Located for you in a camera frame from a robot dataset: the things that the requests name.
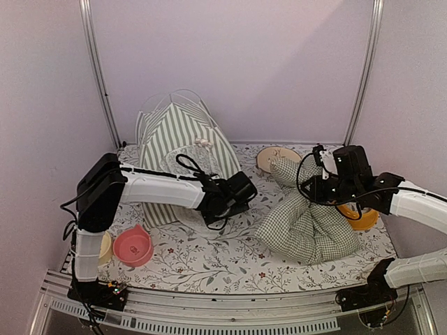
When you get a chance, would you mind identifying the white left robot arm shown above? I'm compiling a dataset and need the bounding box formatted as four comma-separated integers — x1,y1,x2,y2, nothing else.
61,153,258,303

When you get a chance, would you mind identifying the aluminium frame post right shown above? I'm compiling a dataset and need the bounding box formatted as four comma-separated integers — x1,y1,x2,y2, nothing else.
343,0,384,146

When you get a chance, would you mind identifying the round wooden floral plate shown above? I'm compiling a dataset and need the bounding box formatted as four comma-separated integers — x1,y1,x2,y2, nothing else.
256,146,302,174

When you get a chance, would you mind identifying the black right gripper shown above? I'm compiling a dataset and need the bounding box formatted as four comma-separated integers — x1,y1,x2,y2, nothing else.
302,174,360,202

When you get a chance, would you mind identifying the green striped pet tent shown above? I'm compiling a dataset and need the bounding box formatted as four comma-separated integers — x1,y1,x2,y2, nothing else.
134,89,242,230

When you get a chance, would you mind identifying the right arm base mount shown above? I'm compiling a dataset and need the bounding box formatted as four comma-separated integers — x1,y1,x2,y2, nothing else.
335,284,398,312

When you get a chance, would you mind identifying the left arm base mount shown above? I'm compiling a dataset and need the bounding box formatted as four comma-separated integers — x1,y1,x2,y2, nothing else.
67,274,128,311

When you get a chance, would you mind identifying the pink pet bowl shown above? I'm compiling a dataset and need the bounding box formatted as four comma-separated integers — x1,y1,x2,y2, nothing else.
112,224,154,267

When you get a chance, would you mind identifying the yellow double pet bowl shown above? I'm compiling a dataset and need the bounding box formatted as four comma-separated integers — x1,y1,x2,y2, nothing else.
336,202,379,231

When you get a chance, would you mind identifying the floral table mat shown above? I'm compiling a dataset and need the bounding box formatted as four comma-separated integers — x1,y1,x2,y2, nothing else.
98,144,395,295

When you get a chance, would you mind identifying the aluminium frame post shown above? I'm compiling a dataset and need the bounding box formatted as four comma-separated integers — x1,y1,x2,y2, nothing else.
79,0,122,149
343,0,384,146

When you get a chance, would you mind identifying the cream pet bowl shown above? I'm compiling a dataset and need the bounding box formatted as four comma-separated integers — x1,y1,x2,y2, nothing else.
98,232,113,266

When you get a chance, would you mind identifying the front aluminium rail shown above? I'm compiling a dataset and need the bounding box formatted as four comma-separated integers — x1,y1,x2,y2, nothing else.
28,271,434,335

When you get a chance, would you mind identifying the aluminium frame post left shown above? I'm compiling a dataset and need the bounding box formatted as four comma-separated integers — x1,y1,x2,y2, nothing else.
79,0,122,149

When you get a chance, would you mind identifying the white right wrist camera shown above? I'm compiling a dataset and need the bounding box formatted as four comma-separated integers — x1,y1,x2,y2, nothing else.
312,144,338,179

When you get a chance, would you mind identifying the green checked cushion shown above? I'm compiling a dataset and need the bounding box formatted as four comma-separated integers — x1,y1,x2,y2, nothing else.
255,158,362,265

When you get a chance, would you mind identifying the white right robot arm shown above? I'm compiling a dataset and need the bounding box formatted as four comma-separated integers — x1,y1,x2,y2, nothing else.
296,145,446,304

